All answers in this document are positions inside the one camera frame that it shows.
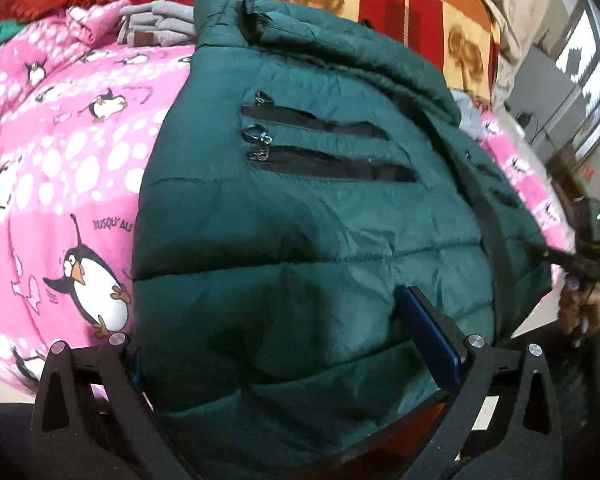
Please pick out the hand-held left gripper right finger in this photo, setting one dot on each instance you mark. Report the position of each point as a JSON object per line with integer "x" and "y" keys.
{"x": 432, "y": 330}

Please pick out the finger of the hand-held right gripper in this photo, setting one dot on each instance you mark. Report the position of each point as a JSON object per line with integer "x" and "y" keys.
{"x": 555, "y": 256}

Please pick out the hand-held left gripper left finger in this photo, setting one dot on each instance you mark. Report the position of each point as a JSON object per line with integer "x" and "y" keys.
{"x": 115, "y": 385}

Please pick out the green quilted jacket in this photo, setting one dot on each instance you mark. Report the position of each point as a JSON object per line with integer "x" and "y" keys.
{"x": 305, "y": 210}

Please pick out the person's right forearm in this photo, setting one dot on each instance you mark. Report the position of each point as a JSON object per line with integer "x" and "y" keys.
{"x": 587, "y": 400}

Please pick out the grey folded clothes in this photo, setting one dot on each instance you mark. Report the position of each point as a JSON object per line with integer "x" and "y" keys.
{"x": 155, "y": 22}

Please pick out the person's right hand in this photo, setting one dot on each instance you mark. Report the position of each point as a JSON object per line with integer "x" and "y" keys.
{"x": 580, "y": 310}

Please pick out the grey cloth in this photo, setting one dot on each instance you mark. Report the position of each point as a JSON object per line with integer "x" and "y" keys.
{"x": 470, "y": 112}

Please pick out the window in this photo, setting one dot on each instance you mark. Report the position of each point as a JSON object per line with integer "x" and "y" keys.
{"x": 587, "y": 75}

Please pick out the pink penguin-print blanket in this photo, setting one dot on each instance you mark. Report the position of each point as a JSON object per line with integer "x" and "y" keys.
{"x": 60, "y": 185}

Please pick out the beige cloth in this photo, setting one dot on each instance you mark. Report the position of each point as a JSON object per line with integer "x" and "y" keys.
{"x": 510, "y": 5}

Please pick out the red orange rose-print quilt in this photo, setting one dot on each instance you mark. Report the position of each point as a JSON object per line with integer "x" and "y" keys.
{"x": 380, "y": 5}

